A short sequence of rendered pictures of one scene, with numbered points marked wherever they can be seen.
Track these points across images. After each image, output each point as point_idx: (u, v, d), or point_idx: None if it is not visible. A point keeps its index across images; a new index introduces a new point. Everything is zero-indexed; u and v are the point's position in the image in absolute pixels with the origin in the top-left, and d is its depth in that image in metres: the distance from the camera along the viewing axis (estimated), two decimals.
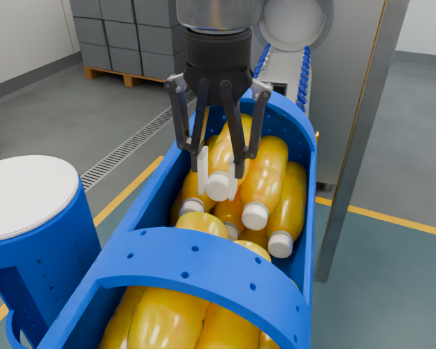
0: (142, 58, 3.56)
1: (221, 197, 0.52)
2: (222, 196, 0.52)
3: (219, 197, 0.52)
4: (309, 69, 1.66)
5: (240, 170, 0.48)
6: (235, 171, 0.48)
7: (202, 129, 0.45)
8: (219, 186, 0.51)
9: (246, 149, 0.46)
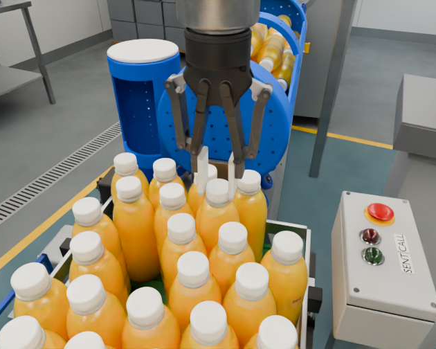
0: (165, 32, 4.21)
1: (221, 191, 0.51)
2: (222, 190, 0.51)
3: (218, 191, 0.51)
4: None
5: (240, 170, 0.48)
6: (235, 171, 0.48)
7: (202, 129, 0.45)
8: (221, 183, 0.52)
9: (246, 149, 0.46)
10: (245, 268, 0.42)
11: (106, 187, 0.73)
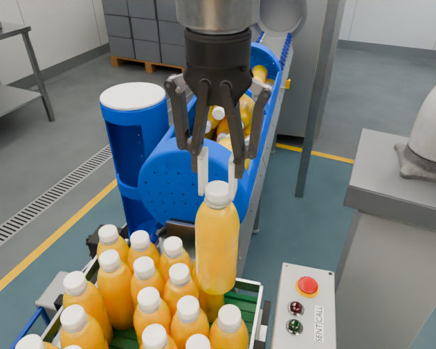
0: (161, 48, 4.34)
1: (180, 275, 0.65)
2: (181, 275, 0.65)
3: (178, 275, 0.65)
4: (290, 48, 2.44)
5: (240, 170, 0.48)
6: (235, 171, 0.48)
7: (202, 129, 0.45)
8: (181, 267, 0.67)
9: (246, 149, 0.46)
10: (193, 339, 0.55)
11: (94, 245, 0.87)
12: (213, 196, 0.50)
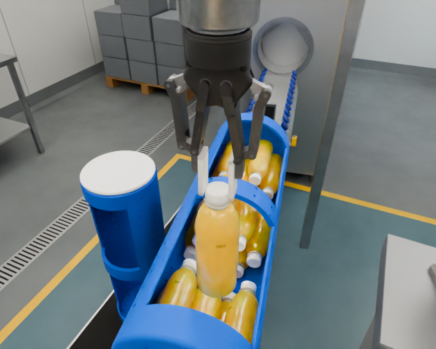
0: (158, 70, 4.14)
1: None
2: None
3: None
4: (295, 88, 2.24)
5: (240, 170, 0.48)
6: (235, 171, 0.48)
7: (202, 129, 0.45)
8: None
9: (246, 149, 0.46)
10: None
11: None
12: None
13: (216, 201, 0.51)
